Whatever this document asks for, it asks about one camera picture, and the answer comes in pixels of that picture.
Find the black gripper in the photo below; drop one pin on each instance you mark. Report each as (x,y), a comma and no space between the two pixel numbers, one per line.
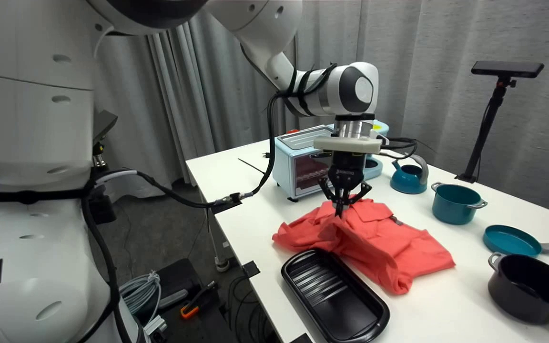
(347,168)

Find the red shirt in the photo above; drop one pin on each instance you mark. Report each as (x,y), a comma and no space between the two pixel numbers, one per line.
(375,244)

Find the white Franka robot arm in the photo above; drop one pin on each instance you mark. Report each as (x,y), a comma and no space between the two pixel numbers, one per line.
(27,95)

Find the light blue toy oven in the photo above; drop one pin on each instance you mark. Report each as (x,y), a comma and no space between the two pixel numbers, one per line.
(299,164)

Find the teal toy kettle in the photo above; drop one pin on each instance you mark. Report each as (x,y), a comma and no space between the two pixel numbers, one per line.
(408,179)

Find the black grill tray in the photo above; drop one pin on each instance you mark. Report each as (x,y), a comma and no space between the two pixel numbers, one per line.
(334,297)

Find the teal toy pot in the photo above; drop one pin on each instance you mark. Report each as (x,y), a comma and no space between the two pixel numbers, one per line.
(456,202)

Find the black tape strip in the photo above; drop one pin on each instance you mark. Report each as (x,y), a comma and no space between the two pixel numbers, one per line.
(250,269)
(227,202)

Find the teal toy frying pan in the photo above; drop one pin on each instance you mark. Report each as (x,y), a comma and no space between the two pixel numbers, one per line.
(509,240)

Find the grey curtain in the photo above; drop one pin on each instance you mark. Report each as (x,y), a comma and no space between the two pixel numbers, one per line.
(446,38)

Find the black box on floor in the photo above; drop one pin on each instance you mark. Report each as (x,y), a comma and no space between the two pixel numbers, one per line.
(179,282)

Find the black pot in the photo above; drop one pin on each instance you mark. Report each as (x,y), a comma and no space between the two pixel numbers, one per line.
(528,288)

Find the black camera tripod stand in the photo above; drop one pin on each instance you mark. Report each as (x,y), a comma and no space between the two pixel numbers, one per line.
(486,120)

